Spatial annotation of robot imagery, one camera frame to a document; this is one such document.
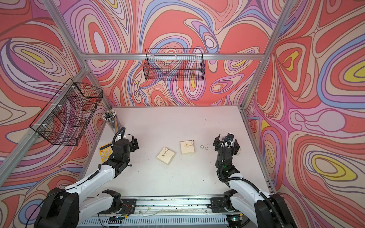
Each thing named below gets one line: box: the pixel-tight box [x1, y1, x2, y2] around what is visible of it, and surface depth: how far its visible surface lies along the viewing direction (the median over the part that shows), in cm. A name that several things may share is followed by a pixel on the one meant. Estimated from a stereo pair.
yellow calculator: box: [98, 142, 114, 164], surface depth 95 cm
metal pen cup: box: [101, 109, 120, 134], surface depth 95 cm
